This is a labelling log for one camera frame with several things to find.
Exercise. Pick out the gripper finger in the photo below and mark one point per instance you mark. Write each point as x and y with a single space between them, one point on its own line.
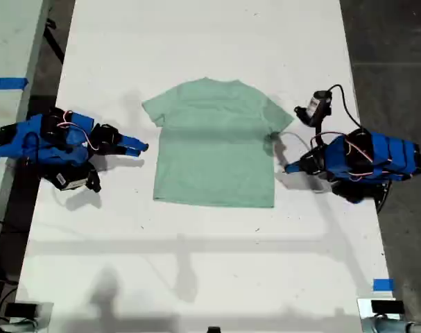
134 142
300 169
132 152
299 163

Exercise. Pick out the pale green T-shirt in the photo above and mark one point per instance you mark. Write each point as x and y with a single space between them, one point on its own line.
213 156

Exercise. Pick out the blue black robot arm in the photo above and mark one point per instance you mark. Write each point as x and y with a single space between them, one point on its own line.
397 156
54 154

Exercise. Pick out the black stand leg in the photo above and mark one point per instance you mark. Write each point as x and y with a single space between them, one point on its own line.
54 41

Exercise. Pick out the long blue tape strip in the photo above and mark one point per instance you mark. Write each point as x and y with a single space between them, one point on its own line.
5 84

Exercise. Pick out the pale side table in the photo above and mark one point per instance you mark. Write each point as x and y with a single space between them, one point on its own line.
9 41

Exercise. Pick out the square blue tape piece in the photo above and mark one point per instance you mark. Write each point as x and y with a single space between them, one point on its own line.
383 285

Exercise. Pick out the small black box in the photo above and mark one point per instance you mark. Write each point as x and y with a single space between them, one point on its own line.
21 309
387 307

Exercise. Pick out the grey metal tube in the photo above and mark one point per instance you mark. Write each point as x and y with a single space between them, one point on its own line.
19 327
390 327

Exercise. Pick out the small black object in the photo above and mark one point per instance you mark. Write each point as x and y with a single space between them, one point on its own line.
213 330

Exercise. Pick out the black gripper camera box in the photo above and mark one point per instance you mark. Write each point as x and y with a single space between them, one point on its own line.
316 107
69 182

